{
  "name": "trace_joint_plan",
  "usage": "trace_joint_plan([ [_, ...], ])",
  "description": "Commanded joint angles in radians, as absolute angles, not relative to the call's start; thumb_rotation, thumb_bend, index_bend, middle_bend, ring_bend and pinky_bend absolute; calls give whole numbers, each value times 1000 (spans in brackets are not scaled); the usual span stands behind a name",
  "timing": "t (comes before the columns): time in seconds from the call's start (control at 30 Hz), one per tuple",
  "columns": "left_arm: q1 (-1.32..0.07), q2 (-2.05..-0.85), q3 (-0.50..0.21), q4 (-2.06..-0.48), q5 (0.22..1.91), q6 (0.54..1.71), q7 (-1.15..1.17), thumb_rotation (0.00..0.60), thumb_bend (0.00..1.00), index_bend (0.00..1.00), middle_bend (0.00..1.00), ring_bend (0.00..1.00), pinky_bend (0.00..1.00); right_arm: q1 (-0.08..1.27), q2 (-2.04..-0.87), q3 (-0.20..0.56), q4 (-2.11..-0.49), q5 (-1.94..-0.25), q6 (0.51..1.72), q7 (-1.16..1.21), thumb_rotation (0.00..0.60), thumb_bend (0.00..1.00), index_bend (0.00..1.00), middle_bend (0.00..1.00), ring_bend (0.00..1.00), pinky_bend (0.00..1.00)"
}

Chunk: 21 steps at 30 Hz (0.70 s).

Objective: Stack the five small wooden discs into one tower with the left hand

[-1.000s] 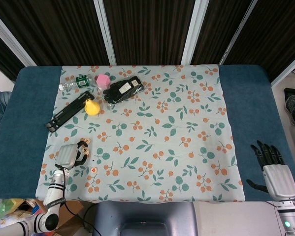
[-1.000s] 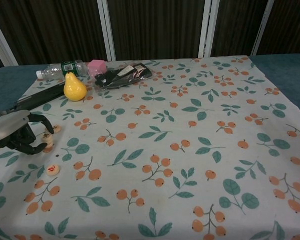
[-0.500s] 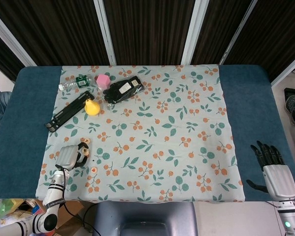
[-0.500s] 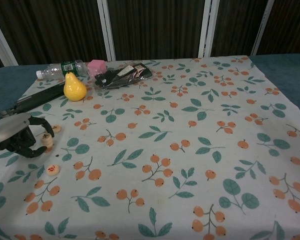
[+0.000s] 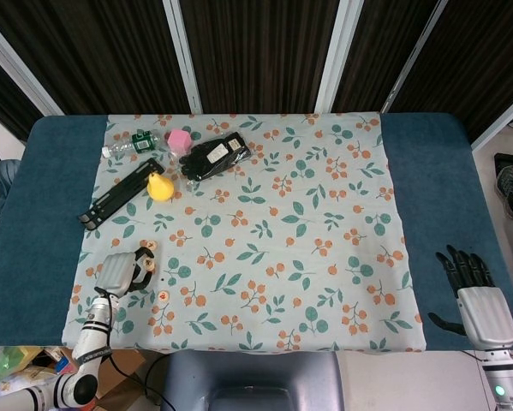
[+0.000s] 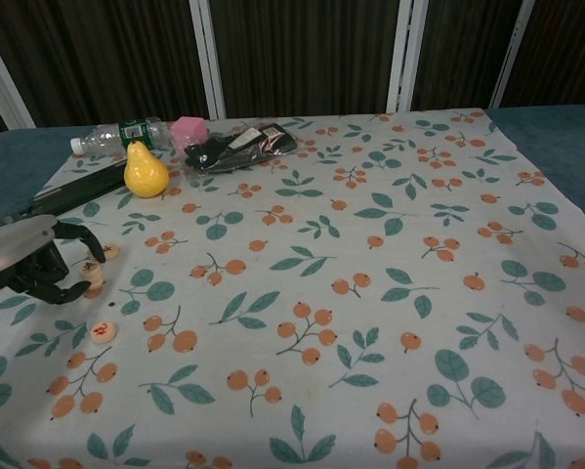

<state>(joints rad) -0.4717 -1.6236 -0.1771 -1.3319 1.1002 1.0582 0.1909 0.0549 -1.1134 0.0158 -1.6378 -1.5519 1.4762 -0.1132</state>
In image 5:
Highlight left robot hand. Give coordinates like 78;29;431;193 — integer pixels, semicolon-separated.
93;246;157;299

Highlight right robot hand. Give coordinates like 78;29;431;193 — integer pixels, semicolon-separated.
427;243;513;350

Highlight black folding stand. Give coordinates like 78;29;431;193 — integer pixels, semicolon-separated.
76;157;166;232

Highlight brown cardboard box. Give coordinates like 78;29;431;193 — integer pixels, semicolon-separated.
95;348;148;411

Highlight yellow toy pear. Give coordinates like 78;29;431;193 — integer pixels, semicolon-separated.
146;171;176;202

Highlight pink red small box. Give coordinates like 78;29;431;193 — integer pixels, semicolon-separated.
55;354;78;380

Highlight blue table cover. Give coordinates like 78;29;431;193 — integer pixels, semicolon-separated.
0;111;513;350

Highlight grey knit sneaker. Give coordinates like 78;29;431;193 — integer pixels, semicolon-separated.
495;165;513;222

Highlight clear bottle green label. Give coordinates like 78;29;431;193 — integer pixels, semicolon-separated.
101;128;161;159

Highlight pink cube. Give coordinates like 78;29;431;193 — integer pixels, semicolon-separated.
165;127;193;153

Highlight black gloves in bag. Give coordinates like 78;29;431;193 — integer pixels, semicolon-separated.
179;131;254;183

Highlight grey-blue robot chest cover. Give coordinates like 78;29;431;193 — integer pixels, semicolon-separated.
159;349;341;411

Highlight floral tablecloth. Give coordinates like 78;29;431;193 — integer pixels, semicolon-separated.
61;111;427;354

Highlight dark ribbed partition panel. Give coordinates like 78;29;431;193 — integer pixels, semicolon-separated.
0;0;197;116
384;0;513;149
170;0;360;115
0;42;47;142
319;0;448;115

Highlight light grey base plate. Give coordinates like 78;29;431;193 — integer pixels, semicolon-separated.
336;350;495;411

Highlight black floor cable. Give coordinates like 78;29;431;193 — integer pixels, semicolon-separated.
142;354;171;406

